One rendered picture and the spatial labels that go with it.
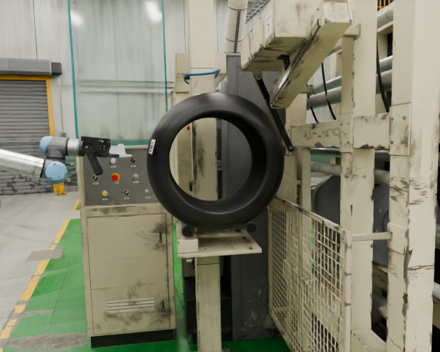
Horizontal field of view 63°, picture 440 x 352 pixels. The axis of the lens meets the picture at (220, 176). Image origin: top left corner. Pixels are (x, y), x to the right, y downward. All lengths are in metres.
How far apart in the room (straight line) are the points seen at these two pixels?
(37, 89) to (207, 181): 9.25
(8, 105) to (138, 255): 8.98
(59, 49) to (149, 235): 9.11
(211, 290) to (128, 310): 0.65
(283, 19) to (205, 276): 1.32
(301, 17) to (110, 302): 1.92
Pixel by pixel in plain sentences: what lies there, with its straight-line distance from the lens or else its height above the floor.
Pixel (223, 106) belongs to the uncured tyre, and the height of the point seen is 1.42.
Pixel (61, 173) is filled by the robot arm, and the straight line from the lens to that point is 1.47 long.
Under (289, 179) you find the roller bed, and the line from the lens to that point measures 1.91.
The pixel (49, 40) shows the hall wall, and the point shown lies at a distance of 11.09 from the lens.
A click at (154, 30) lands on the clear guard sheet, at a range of 2.34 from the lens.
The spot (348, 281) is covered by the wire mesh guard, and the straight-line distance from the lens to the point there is 1.20.
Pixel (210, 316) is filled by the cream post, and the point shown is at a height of 0.33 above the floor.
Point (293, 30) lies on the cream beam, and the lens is 1.38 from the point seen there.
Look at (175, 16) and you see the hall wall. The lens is 11.44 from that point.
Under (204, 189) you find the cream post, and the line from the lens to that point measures 1.89.
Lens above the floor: 1.28
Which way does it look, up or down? 6 degrees down
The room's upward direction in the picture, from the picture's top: 1 degrees counter-clockwise
